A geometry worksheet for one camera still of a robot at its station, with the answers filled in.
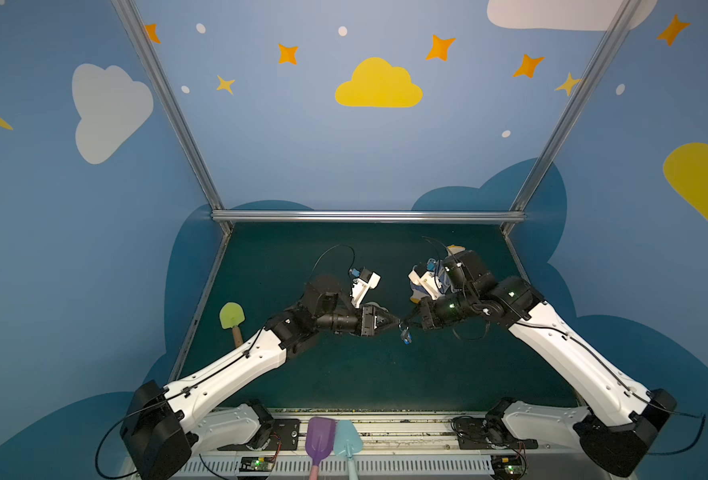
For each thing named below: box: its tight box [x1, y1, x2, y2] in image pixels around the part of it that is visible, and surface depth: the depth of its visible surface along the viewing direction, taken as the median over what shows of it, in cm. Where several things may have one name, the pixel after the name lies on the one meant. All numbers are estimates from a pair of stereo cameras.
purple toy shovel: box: [305, 417, 336, 480], surface depth 75 cm
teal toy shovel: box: [333, 420, 363, 480], surface depth 74 cm
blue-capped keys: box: [397, 323, 413, 345], surface depth 69 cm
